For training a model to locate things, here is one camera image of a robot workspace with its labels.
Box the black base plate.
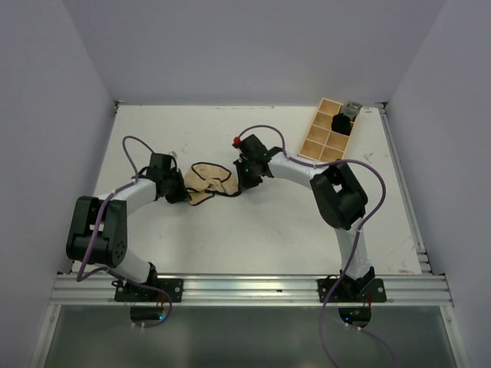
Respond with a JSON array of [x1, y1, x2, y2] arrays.
[[111, 278, 184, 303], [316, 276, 387, 304]]

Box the aluminium right side rail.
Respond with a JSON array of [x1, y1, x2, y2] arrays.
[[378, 102, 433, 274]]

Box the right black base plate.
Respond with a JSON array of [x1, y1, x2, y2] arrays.
[[316, 276, 387, 304]]

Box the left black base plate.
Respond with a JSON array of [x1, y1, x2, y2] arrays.
[[111, 278, 184, 303]]

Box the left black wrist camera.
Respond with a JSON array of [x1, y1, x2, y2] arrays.
[[147, 153, 177, 182]]

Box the beige underwear with navy trim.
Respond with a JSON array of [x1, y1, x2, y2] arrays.
[[183, 162, 241, 206]]

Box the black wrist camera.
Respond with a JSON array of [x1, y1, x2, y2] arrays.
[[232, 134, 268, 160], [147, 153, 177, 182]]

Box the rolled black garment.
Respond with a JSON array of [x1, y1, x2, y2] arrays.
[[331, 113, 352, 136]]

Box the aluminium front rail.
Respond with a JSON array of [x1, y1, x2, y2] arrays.
[[49, 273, 453, 307]]

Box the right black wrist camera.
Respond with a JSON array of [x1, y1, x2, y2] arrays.
[[232, 134, 268, 160]]

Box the aluminium rail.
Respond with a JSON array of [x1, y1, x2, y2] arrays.
[[49, 273, 453, 307], [378, 102, 433, 274]]

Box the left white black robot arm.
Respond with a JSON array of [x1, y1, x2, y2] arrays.
[[66, 167, 188, 301]]

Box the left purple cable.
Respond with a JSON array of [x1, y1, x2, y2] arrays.
[[76, 135, 173, 329]]

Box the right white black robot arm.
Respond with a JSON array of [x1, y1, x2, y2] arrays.
[[234, 147, 375, 301]]

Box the wooden compartment organizer box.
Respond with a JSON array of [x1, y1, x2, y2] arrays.
[[298, 98, 360, 163]]

